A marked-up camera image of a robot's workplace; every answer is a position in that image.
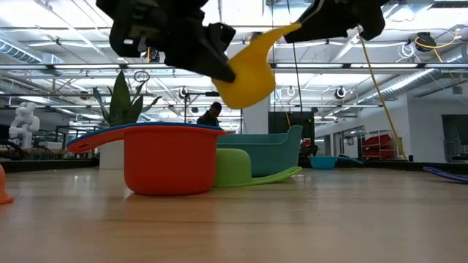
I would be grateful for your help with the person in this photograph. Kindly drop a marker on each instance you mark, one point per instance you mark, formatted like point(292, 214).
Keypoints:
point(209, 118)

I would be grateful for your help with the yellow measuring cup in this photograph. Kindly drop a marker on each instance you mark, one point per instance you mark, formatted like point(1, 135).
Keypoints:
point(248, 80)

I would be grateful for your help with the green measuring cup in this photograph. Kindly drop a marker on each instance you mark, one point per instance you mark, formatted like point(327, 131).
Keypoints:
point(234, 168)

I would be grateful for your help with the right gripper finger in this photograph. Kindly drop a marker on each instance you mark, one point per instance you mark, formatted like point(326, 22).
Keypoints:
point(321, 22)

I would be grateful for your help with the black screen panel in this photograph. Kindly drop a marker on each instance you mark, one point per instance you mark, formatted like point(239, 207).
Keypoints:
point(285, 118)

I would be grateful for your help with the large red measuring cup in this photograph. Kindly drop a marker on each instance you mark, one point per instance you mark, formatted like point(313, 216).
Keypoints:
point(168, 164)

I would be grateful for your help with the red storage bin rack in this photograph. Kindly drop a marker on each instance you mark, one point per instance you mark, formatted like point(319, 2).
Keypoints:
point(380, 146)

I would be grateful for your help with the teal plastic basket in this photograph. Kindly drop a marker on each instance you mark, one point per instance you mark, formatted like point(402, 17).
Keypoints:
point(270, 153)

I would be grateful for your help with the light blue measuring cup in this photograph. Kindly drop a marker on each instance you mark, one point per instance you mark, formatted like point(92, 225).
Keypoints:
point(322, 163)

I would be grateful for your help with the black aluminium rig frame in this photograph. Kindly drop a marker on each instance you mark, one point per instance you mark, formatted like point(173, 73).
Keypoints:
point(55, 166)

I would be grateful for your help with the white building column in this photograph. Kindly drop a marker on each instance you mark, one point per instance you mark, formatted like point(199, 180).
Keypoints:
point(256, 120)

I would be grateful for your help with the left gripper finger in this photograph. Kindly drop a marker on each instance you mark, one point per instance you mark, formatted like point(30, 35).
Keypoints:
point(204, 62)
point(223, 36)

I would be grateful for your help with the small orange measuring cup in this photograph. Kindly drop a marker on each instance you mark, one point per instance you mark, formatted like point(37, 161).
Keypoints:
point(3, 190)

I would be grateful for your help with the large blue measuring cup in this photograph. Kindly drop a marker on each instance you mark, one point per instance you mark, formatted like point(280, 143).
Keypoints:
point(146, 124)

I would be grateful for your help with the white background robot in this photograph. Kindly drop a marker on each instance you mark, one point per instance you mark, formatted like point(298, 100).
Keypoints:
point(23, 122)

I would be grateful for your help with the green snake plant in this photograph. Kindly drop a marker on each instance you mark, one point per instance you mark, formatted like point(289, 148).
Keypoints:
point(120, 106)

